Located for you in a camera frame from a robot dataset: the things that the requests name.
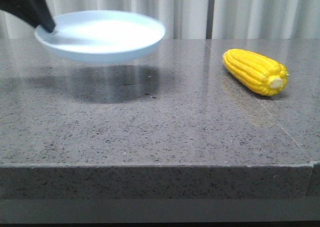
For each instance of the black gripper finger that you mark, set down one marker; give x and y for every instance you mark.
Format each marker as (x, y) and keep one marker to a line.
(33, 12)

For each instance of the light blue round plate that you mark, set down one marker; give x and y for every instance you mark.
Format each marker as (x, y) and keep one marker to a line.
(102, 36)

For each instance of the yellow corn cob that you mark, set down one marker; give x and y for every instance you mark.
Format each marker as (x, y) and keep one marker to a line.
(260, 74)

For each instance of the white pleated curtain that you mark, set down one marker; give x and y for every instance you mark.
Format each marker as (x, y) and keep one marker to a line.
(216, 19)

